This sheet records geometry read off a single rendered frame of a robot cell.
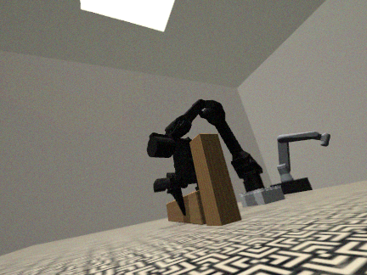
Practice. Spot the tan wooden board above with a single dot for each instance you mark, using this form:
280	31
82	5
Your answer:
193	207

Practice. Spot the brown wooden post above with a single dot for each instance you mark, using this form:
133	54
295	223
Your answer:
216	189

